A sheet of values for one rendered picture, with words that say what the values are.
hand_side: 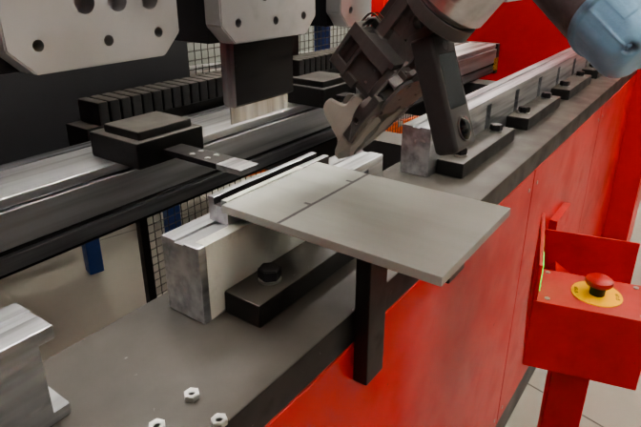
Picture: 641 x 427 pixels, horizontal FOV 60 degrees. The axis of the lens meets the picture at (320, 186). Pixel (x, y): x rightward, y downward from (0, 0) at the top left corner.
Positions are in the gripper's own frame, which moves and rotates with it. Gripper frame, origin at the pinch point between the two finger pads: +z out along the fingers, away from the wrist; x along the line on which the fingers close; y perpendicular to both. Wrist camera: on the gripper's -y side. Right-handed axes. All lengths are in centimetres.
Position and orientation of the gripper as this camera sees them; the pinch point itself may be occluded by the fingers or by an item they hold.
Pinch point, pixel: (348, 154)
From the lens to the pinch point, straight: 64.4
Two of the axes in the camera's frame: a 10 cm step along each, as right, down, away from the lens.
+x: -6.5, 2.7, -7.1
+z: -4.8, 5.7, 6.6
